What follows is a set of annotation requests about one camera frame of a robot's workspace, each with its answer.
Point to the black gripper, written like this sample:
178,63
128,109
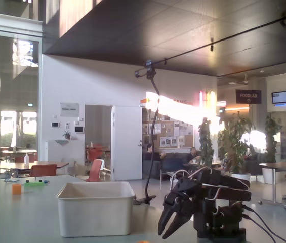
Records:
175,202

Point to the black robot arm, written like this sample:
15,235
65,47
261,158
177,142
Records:
231,195

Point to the white plastic bin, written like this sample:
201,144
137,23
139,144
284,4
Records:
94,215

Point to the green flat block with knobs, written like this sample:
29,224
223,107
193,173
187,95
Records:
34,184

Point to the orange cube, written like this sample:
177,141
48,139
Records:
16,189

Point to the dark sofa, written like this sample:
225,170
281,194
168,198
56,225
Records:
173,164

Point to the seated person dark clothes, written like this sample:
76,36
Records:
149,154
193,155

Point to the cork bulletin board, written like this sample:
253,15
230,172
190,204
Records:
169,138

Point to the tall climbing plant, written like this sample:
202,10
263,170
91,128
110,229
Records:
206,144

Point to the white door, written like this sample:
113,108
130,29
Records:
127,144

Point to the red chair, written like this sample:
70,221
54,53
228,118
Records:
43,170
96,170

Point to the leafy plant white pot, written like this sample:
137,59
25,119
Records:
234,141

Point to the wooden table metal legs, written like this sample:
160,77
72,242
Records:
282,165

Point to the slim plant white pot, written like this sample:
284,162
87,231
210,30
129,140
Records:
271,136

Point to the small blue object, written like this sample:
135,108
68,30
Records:
46,181

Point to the small potted plant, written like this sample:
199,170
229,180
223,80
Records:
67,134

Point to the black Foodlab sign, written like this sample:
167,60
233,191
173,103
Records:
248,96

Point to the ceiling fan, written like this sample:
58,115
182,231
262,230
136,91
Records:
241,80

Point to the clear sanitiser bottle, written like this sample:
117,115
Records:
26,159

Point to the black ceiling light track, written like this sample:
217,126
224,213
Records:
234,38

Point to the black gooseneck clamp mount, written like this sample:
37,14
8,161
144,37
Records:
152,152

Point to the black camera on gooseneck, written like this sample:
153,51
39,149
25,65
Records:
149,71

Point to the wall notice sheet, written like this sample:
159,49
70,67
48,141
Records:
69,109

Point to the wall monitor screen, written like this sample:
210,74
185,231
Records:
281,97

